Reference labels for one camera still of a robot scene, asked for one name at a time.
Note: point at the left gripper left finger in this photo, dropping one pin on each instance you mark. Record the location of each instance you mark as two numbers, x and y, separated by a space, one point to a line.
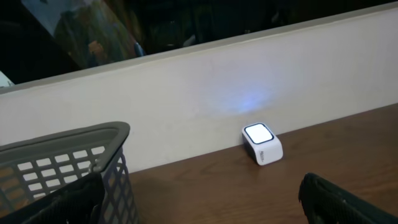
78 202

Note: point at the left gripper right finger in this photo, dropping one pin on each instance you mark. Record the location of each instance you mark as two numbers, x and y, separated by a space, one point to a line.
324 202

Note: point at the white barcode scanner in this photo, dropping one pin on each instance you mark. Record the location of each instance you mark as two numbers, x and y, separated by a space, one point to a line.
262 144

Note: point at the grey plastic shopping basket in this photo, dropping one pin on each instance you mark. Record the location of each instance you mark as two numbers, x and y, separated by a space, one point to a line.
34 168

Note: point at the dark window with frame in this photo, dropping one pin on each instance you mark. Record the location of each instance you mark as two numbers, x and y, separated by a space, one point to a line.
50 41

